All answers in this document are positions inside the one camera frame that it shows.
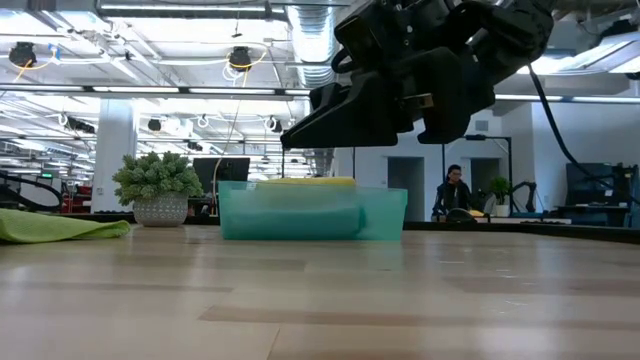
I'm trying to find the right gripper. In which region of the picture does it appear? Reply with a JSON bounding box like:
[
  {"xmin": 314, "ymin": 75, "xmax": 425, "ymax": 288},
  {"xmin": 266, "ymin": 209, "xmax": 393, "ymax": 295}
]
[{"xmin": 279, "ymin": 0, "xmax": 496, "ymax": 150}]

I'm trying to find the teal translucent plastic tray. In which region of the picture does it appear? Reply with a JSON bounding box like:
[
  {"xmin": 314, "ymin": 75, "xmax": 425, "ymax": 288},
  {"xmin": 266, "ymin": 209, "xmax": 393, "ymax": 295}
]
[{"xmin": 218, "ymin": 180, "xmax": 409, "ymax": 242}]

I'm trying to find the yellow microfiber towel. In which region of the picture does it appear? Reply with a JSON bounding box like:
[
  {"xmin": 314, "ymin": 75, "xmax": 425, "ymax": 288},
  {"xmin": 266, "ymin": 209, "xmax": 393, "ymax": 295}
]
[{"xmin": 257, "ymin": 176, "xmax": 357, "ymax": 189}]

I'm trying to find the lime green microfiber towel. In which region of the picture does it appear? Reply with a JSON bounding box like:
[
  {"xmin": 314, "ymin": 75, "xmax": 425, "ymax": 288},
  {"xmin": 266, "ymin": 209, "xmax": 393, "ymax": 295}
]
[{"xmin": 0, "ymin": 207, "xmax": 132, "ymax": 245}]

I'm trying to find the person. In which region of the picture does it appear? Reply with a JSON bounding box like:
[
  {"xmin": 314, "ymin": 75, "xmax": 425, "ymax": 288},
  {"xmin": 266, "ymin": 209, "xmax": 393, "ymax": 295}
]
[{"xmin": 432, "ymin": 163, "xmax": 474, "ymax": 221}]

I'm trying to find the small background plant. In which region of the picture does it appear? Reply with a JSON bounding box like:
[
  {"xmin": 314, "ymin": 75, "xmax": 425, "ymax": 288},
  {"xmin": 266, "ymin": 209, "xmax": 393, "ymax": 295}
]
[{"xmin": 487, "ymin": 175, "xmax": 512, "ymax": 217}]

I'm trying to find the black round ceiling fixture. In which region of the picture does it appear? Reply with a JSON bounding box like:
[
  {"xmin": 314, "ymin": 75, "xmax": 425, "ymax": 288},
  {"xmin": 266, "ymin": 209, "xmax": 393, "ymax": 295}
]
[
  {"xmin": 8, "ymin": 42, "xmax": 37, "ymax": 69},
  {"xmin": 228, "ymin": 45, "xmax": 253, "ymax": 74}
]

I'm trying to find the black background monitor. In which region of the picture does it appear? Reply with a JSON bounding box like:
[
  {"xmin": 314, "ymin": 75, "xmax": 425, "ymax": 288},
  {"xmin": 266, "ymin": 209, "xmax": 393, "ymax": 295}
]
[{"xmin": 192, "ymin": 157, "xmax": 251, "ymax": 197}]

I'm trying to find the dark background monitor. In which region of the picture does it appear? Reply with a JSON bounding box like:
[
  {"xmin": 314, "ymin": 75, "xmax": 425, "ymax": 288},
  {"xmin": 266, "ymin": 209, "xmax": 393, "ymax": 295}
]
[{"xmin": 564, "ymin": 162, "xmax": 635, "ymax": 207}]

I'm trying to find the artificial green potted plant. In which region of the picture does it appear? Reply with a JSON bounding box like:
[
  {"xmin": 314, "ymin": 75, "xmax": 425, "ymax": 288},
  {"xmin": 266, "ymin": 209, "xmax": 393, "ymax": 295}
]
[{"xmin": 112, "ymin": 151, "xmax": 205, "ymax": 229}]

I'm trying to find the white round column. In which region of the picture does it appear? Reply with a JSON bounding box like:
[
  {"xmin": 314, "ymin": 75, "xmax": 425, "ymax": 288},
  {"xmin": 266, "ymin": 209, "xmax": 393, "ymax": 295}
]
[{"xmin": 91, "ymin": 98, "xmax": 140, "ymax": 214}]

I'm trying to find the red storage rack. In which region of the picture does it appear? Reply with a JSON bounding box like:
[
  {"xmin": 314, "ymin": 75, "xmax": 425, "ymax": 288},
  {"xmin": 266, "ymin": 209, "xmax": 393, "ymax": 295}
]
[{"xmin": 60, "ymin": 183, "xmax": 94, "ymax": 214}]

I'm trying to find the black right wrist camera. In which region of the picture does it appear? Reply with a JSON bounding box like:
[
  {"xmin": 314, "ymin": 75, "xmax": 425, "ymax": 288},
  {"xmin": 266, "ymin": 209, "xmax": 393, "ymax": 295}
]
[{"xmin": 332, "ymin": 10, "xmax": 389, "ymax": 75}]

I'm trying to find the black gantry frame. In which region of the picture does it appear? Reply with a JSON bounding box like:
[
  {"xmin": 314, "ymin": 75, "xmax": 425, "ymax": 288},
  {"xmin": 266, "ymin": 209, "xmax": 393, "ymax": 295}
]
[
  {"xmin": 281, "ymin": 147, "xmax": 357, "ymax": 180},
  {"xmin": 441, "ymin": 133, "xmax": 514, "ymax": 201}
]

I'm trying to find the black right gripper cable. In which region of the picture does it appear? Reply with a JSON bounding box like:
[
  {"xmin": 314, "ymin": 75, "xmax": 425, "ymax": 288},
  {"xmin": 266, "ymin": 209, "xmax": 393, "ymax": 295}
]
[{"xmin": 527, "ymin": 64, "xmax": 640, "ymax": 206}]

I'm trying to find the black aluminium table frame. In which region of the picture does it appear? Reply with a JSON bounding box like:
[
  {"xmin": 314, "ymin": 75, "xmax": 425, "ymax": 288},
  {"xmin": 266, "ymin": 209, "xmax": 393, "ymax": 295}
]
[{"xmin": 74, "ymin": 212, "xmax": 640, "ymax": 245}]

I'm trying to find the black curved cable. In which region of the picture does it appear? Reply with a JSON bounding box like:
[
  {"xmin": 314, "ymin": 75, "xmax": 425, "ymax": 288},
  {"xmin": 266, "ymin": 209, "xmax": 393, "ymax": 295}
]
[{"xmin": 0, "ymin": 172, "xmax": 62, "ymax": 211}]

